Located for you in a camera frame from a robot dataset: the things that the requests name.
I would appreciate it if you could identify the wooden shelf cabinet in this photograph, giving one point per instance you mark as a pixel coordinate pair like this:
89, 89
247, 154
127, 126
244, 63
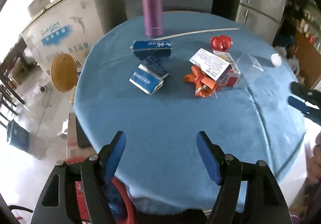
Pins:
299, 34

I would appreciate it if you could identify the person right hand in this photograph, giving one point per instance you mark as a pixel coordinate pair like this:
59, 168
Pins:
314, 165

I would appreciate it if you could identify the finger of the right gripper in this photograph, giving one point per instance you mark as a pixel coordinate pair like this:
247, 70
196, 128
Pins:
311, 96
308, 112

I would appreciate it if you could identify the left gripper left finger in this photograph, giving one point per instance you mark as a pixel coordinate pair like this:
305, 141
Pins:
58, 200

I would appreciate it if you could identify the purple thermos bottle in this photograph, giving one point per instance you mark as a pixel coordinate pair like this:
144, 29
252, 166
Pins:
152, 12

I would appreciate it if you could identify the torn blue carton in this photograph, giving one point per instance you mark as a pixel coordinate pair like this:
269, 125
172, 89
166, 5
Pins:
149, 75

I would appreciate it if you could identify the red mesh trash basket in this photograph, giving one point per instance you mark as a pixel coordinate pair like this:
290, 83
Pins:
121, 206

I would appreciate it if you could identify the long white stick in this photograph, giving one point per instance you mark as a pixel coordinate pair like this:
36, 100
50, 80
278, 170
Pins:
194, 32

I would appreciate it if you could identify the dark plastic crate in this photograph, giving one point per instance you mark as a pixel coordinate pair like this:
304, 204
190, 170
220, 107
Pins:
17, 136

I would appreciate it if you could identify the yellow floor fan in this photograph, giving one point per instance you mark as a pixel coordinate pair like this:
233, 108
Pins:
64, 74

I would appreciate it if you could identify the blue toothpaste box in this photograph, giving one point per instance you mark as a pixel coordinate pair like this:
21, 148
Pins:
144, 49

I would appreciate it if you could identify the white tissue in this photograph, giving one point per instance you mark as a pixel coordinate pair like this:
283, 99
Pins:
276, 60

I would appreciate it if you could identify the orange snack wrapper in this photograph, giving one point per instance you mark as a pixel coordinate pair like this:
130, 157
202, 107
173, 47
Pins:
204, 85

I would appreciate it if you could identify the white rice cooker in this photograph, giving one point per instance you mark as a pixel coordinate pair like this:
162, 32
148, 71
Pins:
36, 6

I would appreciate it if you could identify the red plastic bag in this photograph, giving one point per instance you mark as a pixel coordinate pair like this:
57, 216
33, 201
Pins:
221, 43

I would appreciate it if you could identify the white chest freezer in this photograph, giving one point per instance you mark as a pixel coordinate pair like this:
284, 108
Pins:
71, 27

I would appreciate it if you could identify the clear plastic container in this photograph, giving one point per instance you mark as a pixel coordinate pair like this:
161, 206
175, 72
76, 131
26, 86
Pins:
250, 69

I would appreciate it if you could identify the blue tablecloth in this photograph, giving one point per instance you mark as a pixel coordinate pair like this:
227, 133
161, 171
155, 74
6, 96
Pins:
161, 166

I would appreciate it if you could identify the red white medicine box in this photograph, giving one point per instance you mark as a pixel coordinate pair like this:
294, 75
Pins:
233, 75

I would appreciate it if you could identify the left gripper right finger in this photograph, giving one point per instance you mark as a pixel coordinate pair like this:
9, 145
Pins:
249, 193

